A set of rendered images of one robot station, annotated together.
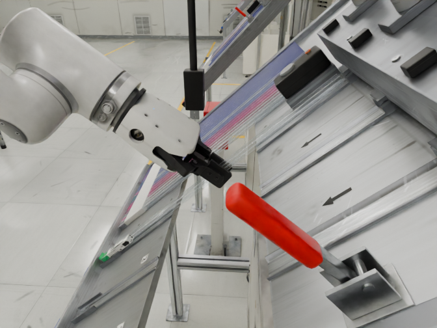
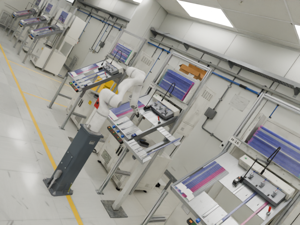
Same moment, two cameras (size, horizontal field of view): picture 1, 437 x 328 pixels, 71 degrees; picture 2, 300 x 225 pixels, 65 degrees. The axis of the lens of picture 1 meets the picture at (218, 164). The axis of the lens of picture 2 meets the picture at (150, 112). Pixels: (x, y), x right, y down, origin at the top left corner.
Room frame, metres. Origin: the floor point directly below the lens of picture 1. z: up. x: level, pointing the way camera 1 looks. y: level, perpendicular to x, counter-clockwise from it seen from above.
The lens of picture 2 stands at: (-1.56, 2.17, 1.45)
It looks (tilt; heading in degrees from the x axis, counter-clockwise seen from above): 8 degrees down; 310
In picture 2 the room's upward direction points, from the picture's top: 32 degrees clockwise
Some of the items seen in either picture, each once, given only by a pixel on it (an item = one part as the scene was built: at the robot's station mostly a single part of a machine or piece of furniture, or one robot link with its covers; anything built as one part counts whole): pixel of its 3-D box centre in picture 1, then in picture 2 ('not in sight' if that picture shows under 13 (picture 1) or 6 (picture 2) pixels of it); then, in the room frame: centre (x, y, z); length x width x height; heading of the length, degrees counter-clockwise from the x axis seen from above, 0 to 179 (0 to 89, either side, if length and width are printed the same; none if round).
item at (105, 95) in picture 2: not in sight; (105, 102); (0.18, 0.74, 1.00); 0.19 x 0.12 x 0.24; 27
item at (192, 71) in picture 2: not in sight; (195, 72); (0.44, -0.59, 1.82); 0.68 x 0.30 x 0.20; 176
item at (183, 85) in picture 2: not in sight; (177, 85); (0.35, -0.28, 1.52); 0.51 x 0.13 x 0.27; 176
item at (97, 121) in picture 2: not in sight; (97, 122); (0.15, 0.73, 0.79); 0.19 x 0.19 x 0.18
